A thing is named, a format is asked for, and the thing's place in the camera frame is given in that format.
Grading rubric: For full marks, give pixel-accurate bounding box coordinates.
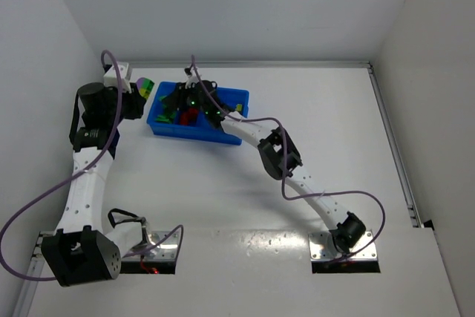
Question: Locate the blue plastic sorting bin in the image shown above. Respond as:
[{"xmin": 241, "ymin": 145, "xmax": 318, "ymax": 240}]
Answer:
[{"xmin": 146, "ymin": 82, "xmax": 249, "ymax": 146}]

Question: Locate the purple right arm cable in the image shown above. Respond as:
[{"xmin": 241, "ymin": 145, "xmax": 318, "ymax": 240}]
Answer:
[{"xmin": 185, "ymin": 54, "xmax": 387, "ymax": 264}]

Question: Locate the metal base plate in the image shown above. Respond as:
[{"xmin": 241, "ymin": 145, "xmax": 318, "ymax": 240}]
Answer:
[
  {"xmin": 308, "ymin": 230, "xmax": 378, "ymax": 263},
  {"xmin": 122, "ymin": 226, "xmax": 183, "ymax": 263}
]

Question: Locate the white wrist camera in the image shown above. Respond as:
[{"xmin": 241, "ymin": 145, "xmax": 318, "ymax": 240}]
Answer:
[
  {"xmin": 184, "ymin": 66, "xmax": 199, "ymax": 88},
  {"xmin": 102, "ymin": 63, "xmax": 134, "ymax": 92}
]

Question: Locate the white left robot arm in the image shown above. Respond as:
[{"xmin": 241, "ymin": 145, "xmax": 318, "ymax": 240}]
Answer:
[{"xmin": 41, "ymin": 82, "xmax": 148, "ymax": 287}]

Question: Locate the green square lego brick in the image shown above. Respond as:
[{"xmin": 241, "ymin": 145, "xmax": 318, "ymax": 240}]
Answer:
[{"xmin": 154, "ymin": 111, "xmax": 177, "ymax": 124}]

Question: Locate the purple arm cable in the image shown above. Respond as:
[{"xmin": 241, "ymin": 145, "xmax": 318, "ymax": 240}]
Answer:
[
  {"xmin": 185, "ymin": 54, "xmax": 387, "ymax": 264},
  {"xmin": 0, "ymin": 49, "xmax": 185, "ymax": 281}
]

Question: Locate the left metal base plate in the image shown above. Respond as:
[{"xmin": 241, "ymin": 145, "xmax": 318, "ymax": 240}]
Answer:
[{"xmin": 122, "ymin": 226, "xmax": 183, "ymax": 263}]

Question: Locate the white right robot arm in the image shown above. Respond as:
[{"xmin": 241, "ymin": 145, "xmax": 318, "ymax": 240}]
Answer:
[{"xmin": 154, "ymin": 76, "xmax": 366, "ymax": 257}]

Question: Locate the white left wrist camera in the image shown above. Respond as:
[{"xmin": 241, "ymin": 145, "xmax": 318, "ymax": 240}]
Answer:
[{"xmin": 102, "ymin": 63, "xmax": 134, "ymax": 92}]

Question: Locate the red long lego brick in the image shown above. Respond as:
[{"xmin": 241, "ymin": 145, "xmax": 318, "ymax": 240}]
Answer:
[{"xmin": 179, "ymin": 108, "xmax": 199, "ymax": 126}]

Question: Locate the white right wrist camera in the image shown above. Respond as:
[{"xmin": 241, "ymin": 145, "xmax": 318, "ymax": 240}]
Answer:
[{"xmin": 184, "ymin": 66, "xmax": 199, "ymax": 88}]

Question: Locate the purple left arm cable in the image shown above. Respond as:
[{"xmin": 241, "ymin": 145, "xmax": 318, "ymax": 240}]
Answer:
[{"xmin": 0, "ymin": 49, "xmax": 185, "ymax": 281}]

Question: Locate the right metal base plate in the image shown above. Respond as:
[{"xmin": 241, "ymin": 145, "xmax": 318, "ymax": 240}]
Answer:
[{"xmin": 308, "ymin": 230, "xmax": 378, "ymax": 263}]

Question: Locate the green sloped lego brick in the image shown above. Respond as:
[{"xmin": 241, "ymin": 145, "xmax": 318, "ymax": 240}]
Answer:
[{"xmin": 136, "ymin": 77, "xmax": 155, "ymax": 100}]

